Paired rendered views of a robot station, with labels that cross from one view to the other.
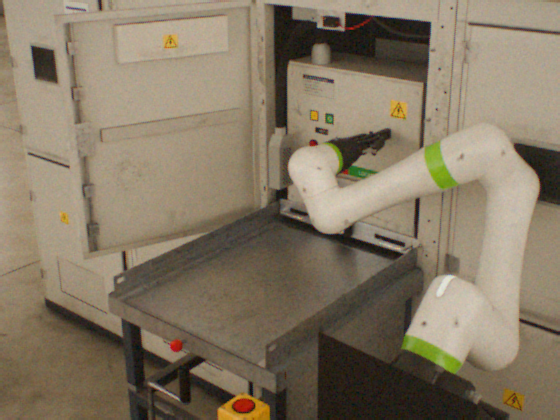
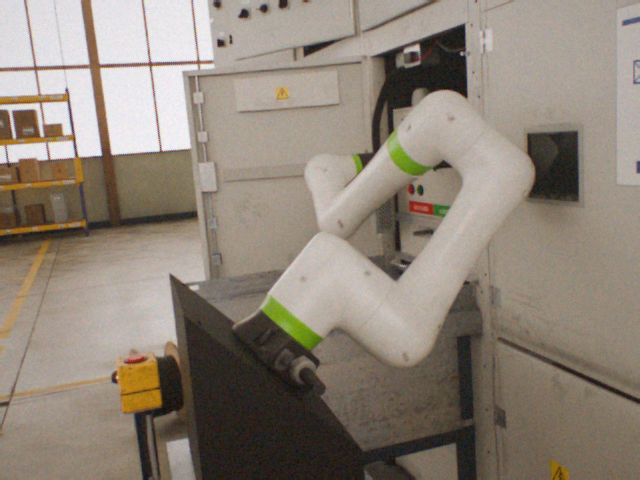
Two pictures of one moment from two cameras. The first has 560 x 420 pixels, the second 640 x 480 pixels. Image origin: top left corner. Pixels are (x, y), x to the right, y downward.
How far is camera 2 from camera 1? 1.22 m
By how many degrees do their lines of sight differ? 33
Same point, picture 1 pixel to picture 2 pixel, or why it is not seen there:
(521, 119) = (530, 103)
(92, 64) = (217, 113)
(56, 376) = not seen: hidden behind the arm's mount
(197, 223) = not seen: hidden behind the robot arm
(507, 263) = (442, 244)
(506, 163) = (460, 132)
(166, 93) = (283, 142)
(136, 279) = (211, 291)
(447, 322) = (295, 275)
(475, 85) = (493, 77)
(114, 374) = not seen: hidden behind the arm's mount
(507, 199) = (472, 180)
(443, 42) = (473, 41)
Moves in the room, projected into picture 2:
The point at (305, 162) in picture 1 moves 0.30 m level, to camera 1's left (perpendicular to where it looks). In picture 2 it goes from (311, 164) to (220, 169)
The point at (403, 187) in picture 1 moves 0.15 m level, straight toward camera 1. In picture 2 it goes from (373, 174) to (329, 181)
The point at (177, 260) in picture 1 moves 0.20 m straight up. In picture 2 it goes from (260, 285) to (254, 223)
